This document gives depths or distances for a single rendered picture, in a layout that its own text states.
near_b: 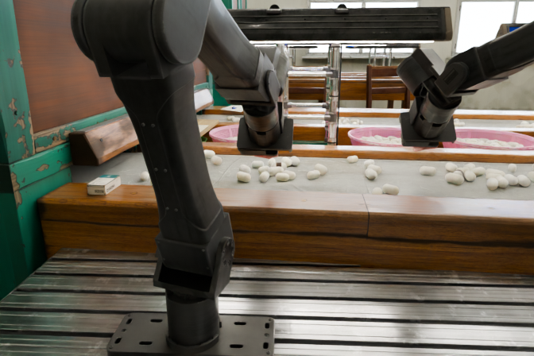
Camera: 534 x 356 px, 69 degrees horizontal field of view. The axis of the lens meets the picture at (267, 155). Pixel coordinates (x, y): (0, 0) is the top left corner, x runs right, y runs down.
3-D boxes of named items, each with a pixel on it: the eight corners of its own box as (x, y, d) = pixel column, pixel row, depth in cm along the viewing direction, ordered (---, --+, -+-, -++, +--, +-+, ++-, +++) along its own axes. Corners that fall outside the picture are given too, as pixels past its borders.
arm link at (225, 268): (172, 222, 50) (145, 241, 45) (234, 233, 47) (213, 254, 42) (175, 265, 52) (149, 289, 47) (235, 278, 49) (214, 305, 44)
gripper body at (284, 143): (241, 121, 75) (234, 101, 68) (293, 123, 74) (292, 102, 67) (237, 152, 72) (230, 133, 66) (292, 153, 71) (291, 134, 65)
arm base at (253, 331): (121, 266, 51) (96, 299, 44) (275, 270, 50) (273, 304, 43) (127, 318, 53) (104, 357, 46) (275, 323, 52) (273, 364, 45)
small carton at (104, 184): (106, 195, 71) (104, 185, 70) (87, 195, 71) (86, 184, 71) (121, 184, 77) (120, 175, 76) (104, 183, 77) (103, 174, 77)
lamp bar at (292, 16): (453, 40, 82) (457, 4, 80) (167, 41, 88) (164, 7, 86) (441, 41, 89) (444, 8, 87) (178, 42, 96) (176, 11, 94)
